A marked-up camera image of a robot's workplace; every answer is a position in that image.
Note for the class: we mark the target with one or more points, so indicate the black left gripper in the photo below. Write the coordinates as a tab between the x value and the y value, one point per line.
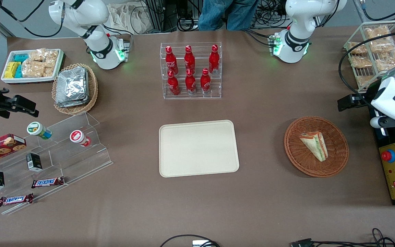
362	102

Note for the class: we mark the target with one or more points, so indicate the triangle sandwich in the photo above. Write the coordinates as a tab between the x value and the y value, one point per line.
315	145

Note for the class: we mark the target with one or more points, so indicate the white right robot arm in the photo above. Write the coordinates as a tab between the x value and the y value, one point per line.
81	13

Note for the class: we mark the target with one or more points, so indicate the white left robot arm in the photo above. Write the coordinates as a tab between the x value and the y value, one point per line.
297	20

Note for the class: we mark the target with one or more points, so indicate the white rectangular snack tray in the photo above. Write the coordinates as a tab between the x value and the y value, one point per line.
29	80

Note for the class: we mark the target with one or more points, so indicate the round brown wicker basket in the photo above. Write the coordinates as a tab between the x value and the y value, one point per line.
338	151

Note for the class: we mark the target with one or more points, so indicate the light oval wicker basket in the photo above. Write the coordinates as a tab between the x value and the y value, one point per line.
93	89

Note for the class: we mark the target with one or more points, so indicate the beige plastic tray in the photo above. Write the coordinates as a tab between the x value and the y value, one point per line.
197	149

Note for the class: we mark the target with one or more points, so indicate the rice cracker snack bag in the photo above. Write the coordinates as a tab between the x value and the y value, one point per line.
382	45
358	48
363	80
387	61
37	55
33	69
48	72
377	32
361	62
51	58

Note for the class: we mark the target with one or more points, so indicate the green lid yogurt cup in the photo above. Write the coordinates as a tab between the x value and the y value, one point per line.
38	130

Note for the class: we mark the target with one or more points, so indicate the teal snack packet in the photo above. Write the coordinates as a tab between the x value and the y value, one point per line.
19	71
21	58

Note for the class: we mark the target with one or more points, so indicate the yellow snack packet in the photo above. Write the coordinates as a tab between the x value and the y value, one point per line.
11	70

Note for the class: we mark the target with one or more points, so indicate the red plaid cookie box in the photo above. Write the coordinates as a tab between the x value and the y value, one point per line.
0	147

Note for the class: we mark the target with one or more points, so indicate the silver foil pack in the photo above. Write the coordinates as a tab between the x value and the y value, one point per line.
72	85

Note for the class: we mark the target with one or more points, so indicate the red lid yogurt cup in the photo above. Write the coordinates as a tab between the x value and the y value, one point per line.
79	138

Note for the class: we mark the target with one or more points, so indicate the red emergency stop button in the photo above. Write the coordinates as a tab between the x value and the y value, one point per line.
387	156

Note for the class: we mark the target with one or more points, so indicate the clear acrylic step display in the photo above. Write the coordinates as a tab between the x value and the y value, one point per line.
81	161

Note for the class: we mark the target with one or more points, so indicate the Snickers chocolate bar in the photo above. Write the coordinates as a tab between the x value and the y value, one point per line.
47	182
15	199

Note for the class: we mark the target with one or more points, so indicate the black control box yellow panel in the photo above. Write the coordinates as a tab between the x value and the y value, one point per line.
394	171

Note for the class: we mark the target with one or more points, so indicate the white cloth bag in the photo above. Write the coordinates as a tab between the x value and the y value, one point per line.
125	19

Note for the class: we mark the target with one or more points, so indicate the red cola bottle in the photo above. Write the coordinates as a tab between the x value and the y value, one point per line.
214	60
205	83
173	85
190	84
170	61
189	60

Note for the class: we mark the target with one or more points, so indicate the person in blue jeans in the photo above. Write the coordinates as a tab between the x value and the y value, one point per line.
230	13

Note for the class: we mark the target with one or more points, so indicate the clear acrylic bottle rack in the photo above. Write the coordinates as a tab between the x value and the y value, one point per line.
197	97

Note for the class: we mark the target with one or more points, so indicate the small grey device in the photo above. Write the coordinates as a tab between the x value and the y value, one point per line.
201	243

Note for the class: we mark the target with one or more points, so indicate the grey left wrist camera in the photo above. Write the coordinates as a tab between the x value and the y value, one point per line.
377	122

